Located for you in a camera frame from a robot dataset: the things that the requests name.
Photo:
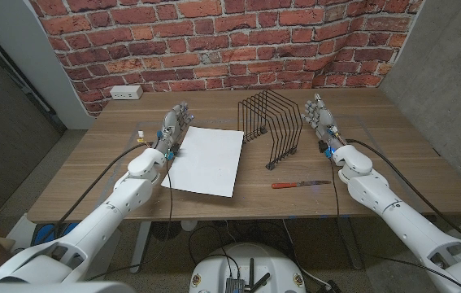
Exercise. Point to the white table leg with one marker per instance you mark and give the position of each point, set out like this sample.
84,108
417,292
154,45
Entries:
140,248

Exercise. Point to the white robot torso base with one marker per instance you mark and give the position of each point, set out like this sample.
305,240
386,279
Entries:
214,272

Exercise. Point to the red brick printed backdrop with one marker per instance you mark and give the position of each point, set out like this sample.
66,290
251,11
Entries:
214,40

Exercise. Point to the white floor mat blue shapes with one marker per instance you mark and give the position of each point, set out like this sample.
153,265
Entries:
45,234

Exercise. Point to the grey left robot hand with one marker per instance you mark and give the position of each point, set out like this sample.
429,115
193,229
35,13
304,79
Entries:
171,130

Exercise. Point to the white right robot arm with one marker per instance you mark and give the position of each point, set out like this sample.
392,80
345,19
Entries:
397,219

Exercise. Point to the white paper file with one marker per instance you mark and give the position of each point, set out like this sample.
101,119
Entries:
205,163

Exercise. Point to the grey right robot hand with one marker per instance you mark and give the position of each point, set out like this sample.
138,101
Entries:
325,122

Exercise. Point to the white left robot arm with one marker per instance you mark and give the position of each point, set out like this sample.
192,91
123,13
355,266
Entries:
92,228

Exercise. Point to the black module with antennas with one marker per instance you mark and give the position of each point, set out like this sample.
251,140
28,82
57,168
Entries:
234,285

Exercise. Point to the white power strip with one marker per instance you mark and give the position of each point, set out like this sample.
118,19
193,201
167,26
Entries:
126,93

